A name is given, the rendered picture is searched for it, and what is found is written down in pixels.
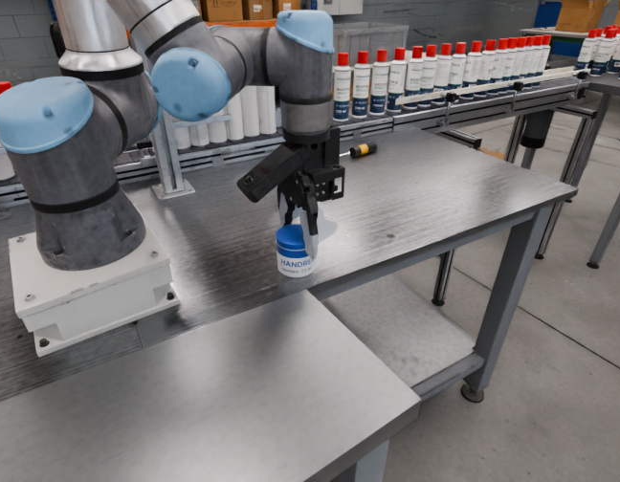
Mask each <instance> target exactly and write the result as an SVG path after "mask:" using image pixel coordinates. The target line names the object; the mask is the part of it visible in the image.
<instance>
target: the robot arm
mask: <svg viewBox="0 0 620 482"><path fill-rule="evenodd" d="M53 4H54V7H55V13H56V17H57V20H58V24H59V27H60V30H61V33H62V37H63V40H64V43H65V47H66V50H65V53H64V54H63V56H62V57H61V59H60V60H59V61H58V65H59V68H60V71H61V74H62V77H45V78H40V79H36V80H35V81H33V82H25V83H22V84H19V85H16V86H14V87H12V88H10V89H9V90H7V91H5V92H3V93H2V94H1V95H0V143H1V144H2V146H3V147H5V149H6V151H7V153H8V155H9V157H10V160H11V163H12V165H13V167H14V169H15V171H16V173H17V175H18V177H19V180H20V182H21V184H22V186H23V187H24V189H25V191H26V193H27V195H28V197H29V199H30V201H31V203H32V206H33V209H34V215H35V233H36V246H37V249H38V251H39V253H40V255H41V257H42V259H43V261H44V262H45V264H46V265H48V266H49V267H51V268H53V269H56V270H61V271H68V272H75V271H86V270H91V269H95V268H99V267H102V266H105V265H108V264H111V263H113V262H116V261H118V260H120V259H122V258H124V257H126V256H127V255H129V254H130V253H132V252H133V251H135V250H136V249H137V248H138V247H139V246H140V245H141V244H142V243H143V241H144V238H145V236H146V228H145V225H144V219H143V217H142V216H141V214H140V213H139V212H138V210H137V209H136V208H135V207H134V205H133V204H132V203H131V201H130V200H129V199H128V197H127V196H126V195H125V193H124V192H123V191H122V189H121V186H120V183H119V180H118V177H117V174H116V171H115V168H114V166H113V162H112V161H113V160H114V159H115V158H117V157H118V156H120V155H121V154H122V153H123V152H124V151H125V150H127V149H128V148H129V147H131V146H132V145H133V144H135V143H136V142H139V141H141V140H143V139H144V138H146V137H147V136H148V135H149V134H150V133H151V132H152V130H153V129H154V128H155V127H156V126H157V124H158V123H159V121H160V119H161V117H162V114H163V108H164V109H165V110H166V111H167V112H168V113H169V114H170V115H171V116H172V117H174V118H176V119H178V120H181V121H189V122H196V121H202V120H205V119H208V118H209V117H210V116H212V115H213V114H215V113H217V112H219V111H221V110H222V109H223V108H224V107H225V106H226V105H227V103H228V102H229V100H231V99H232V98H233V97H234V96H235V95H236V94H238V93H239V92H240V91H241V90H242V89H243V88H244V87H246V86H279V94H280V113H281V126H282V127H283V128H282V133H283V139H284V140H285V142H284V143H283V144H281V145H280V146H279V147H278V148H277V149H275V150H274V151H273V152H272V153H271V154H269V155H268V156H267V157H266V158H265V159H263V160H262V161H261V162H260V163H259V164H257V165H256V166H255V167H254V168H253V169H251V170H250V171H249V172H248V173H247V174H245V175H244V176H243V177H242V178H241V179H239V180H238V181H237V186H238V188H239V189H240V190H241V191H242V192H243V194H244V195H245V196H246V197H247V198H248V199H249V200H250V201H251V202H253V203H257V202H258V201H260V200H261V199H262V198H263V197H264V196H265V195H267V194H268V193H269V192H270V191H271V190H272V189H274V188H275V187H276V186H277V203H278V209H279V217H280V222H281V226H282V227H283V226H286V225H290V224H291V223H292V221H293V220H294V219H295V218H297V217H299V220H300V223H301V226H302V229H303V240H304V244H305V251H306V252H307V254H308V255H309V256H310V257H311V258H312V260H314V259H316V257H317V254H318V248H319V243H320V242H322V241H323V240H324V239H326V238H327V237H329V236H330V235H332V234H333V233H335V231H336V230H337V224H336V222H335V221H333V220H329V219H326V218H324V215H323V210H322V208H321V206H318V202H324V201H327V200H332V201H333V200H336V199H339V198H343V193H344V173H345V167H343V166H341V165H340V164H339V157H340V133H341V128H340V127H338V126H337V127H336V126H335V127H333V126H332V124H331V123H332V72H333V54H334V47H333V20H332V17H331V16H330V14H329V13H328V12H326V11H281V12H280V13H279V14H278V15H277V23H276V26H275V27H271V28H268V27H267V28H258V27H225V26H221V25H214V26H211V27H208V26H207V24H206V23H205V21H204V20H203V19H202V17H201V15H200V14H199V12H198V11H197V9H196V8H195V7H194V5H193V4H192V2H191V0H53ZM125 28H126V29H125ZM126 30H128V31H129V33H130V34H131V36H132V37H133V38H134V40H135V41H136V43H137V44H138V45H139V47H140V48H141V50H142V51H143V52H144V54H145V55H146V56H147V58H148V59H149V60H150V62H151V64H152V65H153V66H154V67H153V70H152V73H151V77H150V74H149V73H148V72H147V71H146V70H145V69H144V64H143V60H142V57H141V56H139V55H138V54H137V53H135V52H134V51H133V50H132V49H131V48H130V46H129V44H128V39H127V34H126ZM333 168H335V169H333ZM336 168H337V169H336ZM340 177H342V191H338V192H335V193H334V191H337V190H338V185H335V179H336V178H340Z"/></svg>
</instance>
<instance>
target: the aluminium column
mask: <svg viewBox="0 0 620 482"><path fill-rule="evenodd" d="M129 36H130V41H131V46H132V50H133V51H134V52H135V53H137V54H138V55H139V56H141V57H142V60H143V64H144V69H145V70H146V71H147V72H148V73H149V74H150V77H151V73H152V70H153V67H154V66H153V65H152V64H151V62H150V60H149V59H148V58H147V56H146V55H145V54H144V52H143V51H142V50H141V48H140V47H139V45H138V44H137V43H136V41H135V40H134V38H133V37H132V36H131V34H129ZM150 135H151V139H152V143H153V148H154V152H155V157H156V162H157V166H158V170H159V175H160V179H161V184H162V188H163V190H164V191H165V193H171V192H175V191H180V190H184V184H183V178H182V173H181V167H180V163H179V157H178V152H177V146H176V141H175V136H174V131H173V125H172V120H171V115H170V114H169V113H168V112H167V111H166V110H165V109H164V108H163V114H162V117H161V119H160V121H159V123H158V124H157V126H156V127H155V128H154V129H153V130H152V132H151V133H150Z"/></svg>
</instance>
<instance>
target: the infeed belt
mask: <svg viewBox="0 0 620 482"><path fill-rule="evenodd" d="M390 117H392V116H390V115H388V114H384V115H383V116H381V117H375V116H370V115H369V112H367V114H366V119H363V120H355V119H352V118H351V115H348V122H334V121H333V118H332V123H331V124H332V126H333V127H335V126H336V127H337V126H342V125H348V124H353V123H358V122H364V121H374V120H379V119H384V118H390ZM282 128H283V127H282V126H281V127H277V132H276V133H275V135H271V136H263V135H260V136H259V137H257V138H244V140H242V141H238V142H230V141H228V140H227V142H225V143H221V144H211V143H210V145H208V146H206V147H191V148H190V149H188V150H183V151H177V152H178V155H182V154H187V153H192V152H198V151H203V150H209V149H214V148H219V147H225V146H230V145H236V144H241V143H246V142H256V141H262V140H267V139H272V138H277V137H283V133H282ZM129 154H130V155H129ZM129 154H128V152H125V153H122V154H121V155H120V156H118V157H117V158H115V159H114V160H113V161H112V162H113V166H118V165H123V164H134V163H138V162H140V157H141V156H140V152H139V150H137V151H131V152H129ZM14 173H15V174H16V177H15V178H13V179H11V180H9V181H6V182H1V183H0V186H10V185H16V184H21V182H20V180H19V177H18V175H17V173H16V171H14Z"/></svg>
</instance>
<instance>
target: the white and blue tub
mask: <svg viewBox="0 0 620 482"><path fill-rule="evenodd" d="M276 242H277V268H278V270H279V271H280V272H281V273H282V274H284V275H287V276H290V277H303V276H307V275H309V274H310V273H312V272H313V271H314V270H315V268H316V259H314V260H312V258H311V257H310V256H309V255H308V254H307V252H306V251H305V244H304V240H303V229H302V226H301V224H290V225H286V226H283V227H281V228H280V229H278V230H277V232H276Z"/></svg>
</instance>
